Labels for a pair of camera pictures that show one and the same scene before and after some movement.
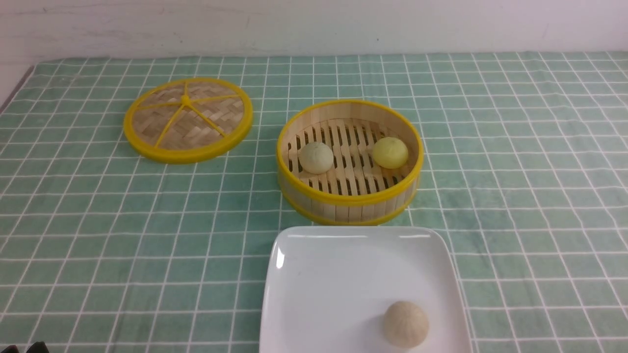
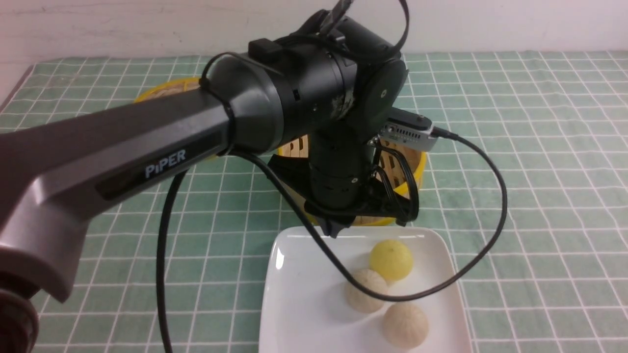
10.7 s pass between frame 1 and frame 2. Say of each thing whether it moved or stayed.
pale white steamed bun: moved
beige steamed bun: stayed
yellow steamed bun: moved
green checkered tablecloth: stayed
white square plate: stayed
